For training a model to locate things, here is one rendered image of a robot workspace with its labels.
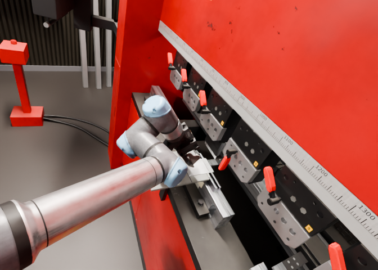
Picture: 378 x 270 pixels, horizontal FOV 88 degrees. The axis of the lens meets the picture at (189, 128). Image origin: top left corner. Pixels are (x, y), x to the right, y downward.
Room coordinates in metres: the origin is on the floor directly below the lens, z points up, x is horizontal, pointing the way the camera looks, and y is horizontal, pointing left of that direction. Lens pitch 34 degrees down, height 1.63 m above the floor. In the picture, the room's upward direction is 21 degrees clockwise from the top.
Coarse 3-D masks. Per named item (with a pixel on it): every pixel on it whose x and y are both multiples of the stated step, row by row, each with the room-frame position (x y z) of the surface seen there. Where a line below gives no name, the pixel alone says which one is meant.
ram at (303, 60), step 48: (192, 0) 1.04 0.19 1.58; (240, 0) 0.77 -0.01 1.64; (288, 0) 0.62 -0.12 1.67; (336, 0) 0.52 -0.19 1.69; (192, 48) 0.94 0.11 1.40; (240, 48) 0.69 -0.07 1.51; (288, 48) 0.56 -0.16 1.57; (336, 48) 0.48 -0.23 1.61; (288, 96) 0.50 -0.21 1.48; (336, 96) 0.43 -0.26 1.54; (336, 144) 0.38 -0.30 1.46
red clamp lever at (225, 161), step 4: (228, 152) 0.51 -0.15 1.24; (232, 152) 0.51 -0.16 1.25; (236, 152) 0.53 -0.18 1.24; (224, 156) 0.52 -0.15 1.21; (228, 156) 0.51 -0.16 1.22; (224, 160) 0.51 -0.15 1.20; (228, 160) 0.51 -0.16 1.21; (220, 164) 0.51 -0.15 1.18; (224, 164) 0.51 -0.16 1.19; (220, 168) 0.51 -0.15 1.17; (224, 168) 0.51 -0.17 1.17
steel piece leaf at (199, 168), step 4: (200, 160) 0.69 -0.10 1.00; (196, 164) 0.66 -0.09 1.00; (200, 164) 0.66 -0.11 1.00; (204, 164) 0.67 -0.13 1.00; (188, 168) 0.60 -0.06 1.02; (192, 168) 0.62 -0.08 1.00; (196, 168) 0.63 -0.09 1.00; (200, 168) 0.64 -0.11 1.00; (204, 168) 0.65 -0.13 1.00; (188, 172) 0.58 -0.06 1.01; (192, 172) 0.60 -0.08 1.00; (196, 172) 0.61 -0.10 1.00; (200, 172) 0.62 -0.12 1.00; (204, 172) 0.63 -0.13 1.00; (208, 172) 0.63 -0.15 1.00
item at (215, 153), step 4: (208, 136) 0.71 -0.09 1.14; (208, 140) 0.70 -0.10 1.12; (212, 140) 0.68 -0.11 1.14; (208, 144) 0.69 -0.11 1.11; (212, 144) 0.67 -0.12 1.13; (216, 144) 0.66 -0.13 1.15; (220, 144) 0.64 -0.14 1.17; (224, 144) 0.65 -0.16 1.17; (208, 148) 0.69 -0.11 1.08; (212, 148) 0.66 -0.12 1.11; (216, 148) 0.65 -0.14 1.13; (220, 148) 0.64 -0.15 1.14; (212, 152) 0.67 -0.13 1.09; (216, 152) 0.64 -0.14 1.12; (216, 156) 0.64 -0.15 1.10
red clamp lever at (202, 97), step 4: (200, 92) 0.72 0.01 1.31; (204, 92) 0.73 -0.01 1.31; (200, 96) 0.72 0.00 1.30; (204, 96) 0.72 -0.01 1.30; (200, 100) 0.71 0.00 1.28; (204, 100) 0.71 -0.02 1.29; (204, 104) 0.70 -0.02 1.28; (204, 108) 0.69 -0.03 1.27; (204, 112) 0.67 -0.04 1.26; (208, 112) 0.68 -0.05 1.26
